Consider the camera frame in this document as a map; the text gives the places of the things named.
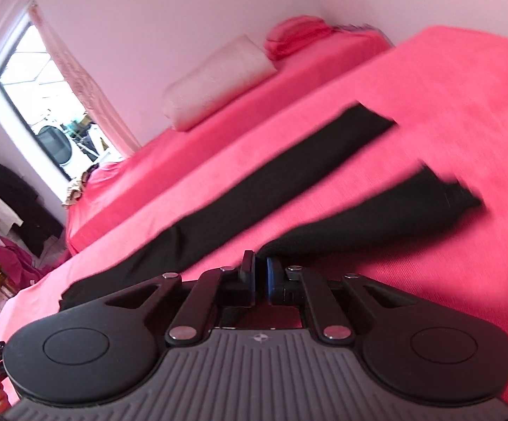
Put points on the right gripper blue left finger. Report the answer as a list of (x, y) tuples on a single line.
[(213, 292)]

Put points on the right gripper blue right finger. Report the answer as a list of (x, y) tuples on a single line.
[(309, 292)]

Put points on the magenta hanging clothes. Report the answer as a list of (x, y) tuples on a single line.
[(17, 265)]

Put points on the hanging black garment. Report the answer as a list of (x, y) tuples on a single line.
[(38, 224)]

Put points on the beige crumpled cloth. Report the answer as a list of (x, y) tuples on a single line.
[(76, 187)]

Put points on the pink lace curtain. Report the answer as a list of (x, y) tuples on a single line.
[(84, 87)]

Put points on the white washing machine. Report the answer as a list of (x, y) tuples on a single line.
[(63, 150)]

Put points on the red covered far bed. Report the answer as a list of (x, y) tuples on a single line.
[(119, 189)]

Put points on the pink fleece blanket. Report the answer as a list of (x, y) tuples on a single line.
[(439, 99)]

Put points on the folded red blanket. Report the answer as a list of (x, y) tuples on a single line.
[(294, 34)]

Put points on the window with dark frame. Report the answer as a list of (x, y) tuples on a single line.
[(33, 93)]

